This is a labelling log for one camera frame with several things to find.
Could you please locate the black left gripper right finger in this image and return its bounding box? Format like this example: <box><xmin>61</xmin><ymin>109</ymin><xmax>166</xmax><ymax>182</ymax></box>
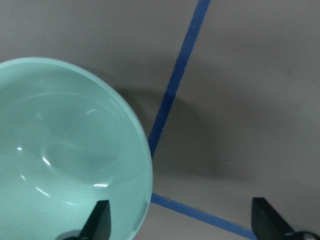
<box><xmin>251</xmin><ymin>197</ymin><xmax>320</xmax><ymax>240</ymax></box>

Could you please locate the green bowl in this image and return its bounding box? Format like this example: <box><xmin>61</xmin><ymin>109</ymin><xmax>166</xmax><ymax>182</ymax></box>
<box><xmin>0</xmin><ymin>57</ymin><xmax>153</xmax><ymax>240</ymax></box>

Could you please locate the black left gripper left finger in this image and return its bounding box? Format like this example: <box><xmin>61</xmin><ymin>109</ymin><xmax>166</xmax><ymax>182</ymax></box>
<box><xmin>59</xmin><ymin>200</ymin><xmax>111</xmax><ymax>240</ymax></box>

